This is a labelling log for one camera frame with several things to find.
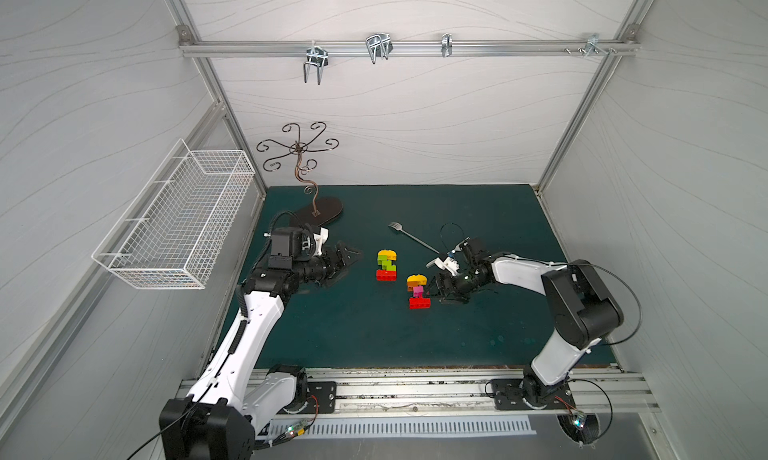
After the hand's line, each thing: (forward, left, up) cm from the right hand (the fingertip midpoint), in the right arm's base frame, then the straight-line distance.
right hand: (436, 296), depth 89 cm
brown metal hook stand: (+32, +41, +30) cm, 60 cm away
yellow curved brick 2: (+6, +5, 0) cm, 8 cm away
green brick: (+12, +18, 0) cm, 22 cm away
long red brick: (-2, +5, -1) cm, 6 cm away
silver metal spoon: (+27, +12, -1) cm, 30 cm away
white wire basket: (+2, +63, +30) cm, 70 cm away
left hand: (-1, +22, +21) cm, 31 cm away
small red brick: (+6, +16, 0) cm, 17 cm away
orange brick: (+3, +8, +1) cm, 8 cm away
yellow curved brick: (+14, +14, 0) cm, 20 cm away
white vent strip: (-32, +9, -2) cm, 34 cm away
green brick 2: (+10, +15, 0) cm, 18 cm away
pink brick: (+2, +5, 0) cm, 6 cm away
